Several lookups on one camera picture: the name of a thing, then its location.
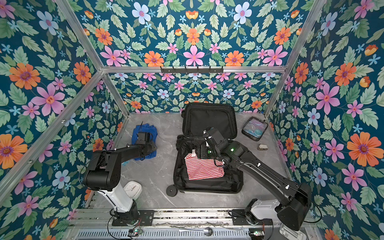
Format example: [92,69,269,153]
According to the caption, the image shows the blue cloth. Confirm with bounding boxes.
[132,124,158,161]

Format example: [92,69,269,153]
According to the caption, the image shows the clear toiletry pouch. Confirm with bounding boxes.
[242,117,268,142]

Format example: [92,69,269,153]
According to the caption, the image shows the white square clock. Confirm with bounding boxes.
[124,181,143,201]

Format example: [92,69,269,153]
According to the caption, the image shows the black suitcase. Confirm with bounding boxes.
[166,103,244,197]

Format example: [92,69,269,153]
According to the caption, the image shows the white plastic tray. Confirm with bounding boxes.
[279,224,307,240]

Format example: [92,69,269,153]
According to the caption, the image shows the small grey white object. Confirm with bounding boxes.
[258,144,269,151]

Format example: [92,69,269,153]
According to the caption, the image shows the red white striped shirt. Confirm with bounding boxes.
[185,153,225,181]

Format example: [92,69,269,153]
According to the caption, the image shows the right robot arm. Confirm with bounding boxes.
[203,128,312,231]

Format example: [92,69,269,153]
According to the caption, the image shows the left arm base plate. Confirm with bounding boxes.
[112,210,155,227]

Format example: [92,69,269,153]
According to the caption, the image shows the metal spoon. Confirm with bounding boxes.
[179,227,213,237]

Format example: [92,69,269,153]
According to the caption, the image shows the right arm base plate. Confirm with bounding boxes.
[229,209,273,226]

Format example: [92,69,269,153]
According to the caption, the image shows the aluminium frame rail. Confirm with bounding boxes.
[102,66,287,74]

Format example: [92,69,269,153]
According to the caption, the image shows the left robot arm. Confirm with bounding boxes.
[84,132,157,221]

